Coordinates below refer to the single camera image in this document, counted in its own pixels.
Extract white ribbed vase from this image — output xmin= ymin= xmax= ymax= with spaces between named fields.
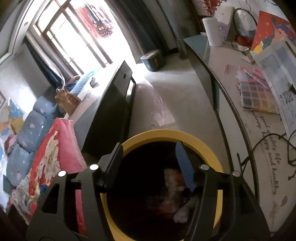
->
xmin=202 ymin=17 xmax=225 ymax=47

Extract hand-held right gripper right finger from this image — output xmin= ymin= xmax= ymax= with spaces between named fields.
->
xmin=175 ymin=141 xmax=271 ymax=241

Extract white plastic bag orange print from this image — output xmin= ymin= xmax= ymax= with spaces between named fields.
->
xmin=148 ymin=168 xmax=192 ymax=214

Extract dark coffee table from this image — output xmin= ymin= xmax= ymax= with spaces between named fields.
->
xmin=63 ymin=60 xmax=137 ymax=160

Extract glass-top cabinet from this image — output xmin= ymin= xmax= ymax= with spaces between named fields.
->
xmin=184 ymin=35 xmax=296 ymax=234

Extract colourful bead tray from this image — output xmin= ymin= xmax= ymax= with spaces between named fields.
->
xmin=236 ymin=66 xmax=280 ymax=114

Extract brown paper bag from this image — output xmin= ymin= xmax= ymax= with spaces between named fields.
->
xmin=55 ymin=88 xmax=81 ymax=116

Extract blue sofa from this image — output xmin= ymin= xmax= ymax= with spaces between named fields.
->
xmin=2 ymin=70 xmax=97 ymax=193

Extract round black-framed mirror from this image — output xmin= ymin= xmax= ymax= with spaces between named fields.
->
xmin=232 ymin=8 xmax=258 ymax=51

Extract red berry branches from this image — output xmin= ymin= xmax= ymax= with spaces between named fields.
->
xmin=196 ymin=0 xmax=225 ymax=18

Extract dark square box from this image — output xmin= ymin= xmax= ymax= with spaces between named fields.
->
xmin=141 ymin=49 xmax=166 ymax=72

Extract hanging clothes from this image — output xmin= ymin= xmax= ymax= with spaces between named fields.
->
xmin=76 ymin=1 xmax=115 ymax=39

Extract black cable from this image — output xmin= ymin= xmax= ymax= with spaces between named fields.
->
xmin=238 ymin=132 xmax=296 ymax=168

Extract pile of clothes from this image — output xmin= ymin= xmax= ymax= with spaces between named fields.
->
xmin=63 ymin=75 xmax=81 ymax=90

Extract yellow trash bin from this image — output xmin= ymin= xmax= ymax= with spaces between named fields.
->
xmin=100 ymin=129 xmax=225 ymax=241

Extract printed paper sheet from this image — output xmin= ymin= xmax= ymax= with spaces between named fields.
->
xmin=253 ymin=38 xmax=296 ymax=137

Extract white gift box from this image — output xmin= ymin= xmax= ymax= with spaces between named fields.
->
xmin=217 ymin=6 xmax=234 ymax=43

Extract wall poster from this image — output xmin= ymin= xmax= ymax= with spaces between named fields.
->
xmin=0 ymin=97 xmax=26 ymax=137

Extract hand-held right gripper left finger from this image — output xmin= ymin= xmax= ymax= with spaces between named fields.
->
xmin=25 ymin=142 xmax=124 ymax=241

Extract wooden window frame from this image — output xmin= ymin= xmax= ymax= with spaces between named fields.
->
xmin=23 ymin=0 xmax=116 ymax=77

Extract red ornament white base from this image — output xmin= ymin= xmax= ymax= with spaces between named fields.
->
xmin=236 ymin=35 xmax=252 ymax=52

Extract dark curtain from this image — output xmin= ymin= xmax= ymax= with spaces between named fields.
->
xmin=125 ymin=0 xmax=174 ymax=56
xmin=24 ymin=38 xmax=64 ymax=88

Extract red floral blanket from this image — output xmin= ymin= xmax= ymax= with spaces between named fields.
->
xmin=6 ymin=118 xmax=88 ymax=237

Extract grey standing air conditioner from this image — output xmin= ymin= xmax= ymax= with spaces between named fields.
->
xmin=162 ymin=0 xmax=201 ymax=58

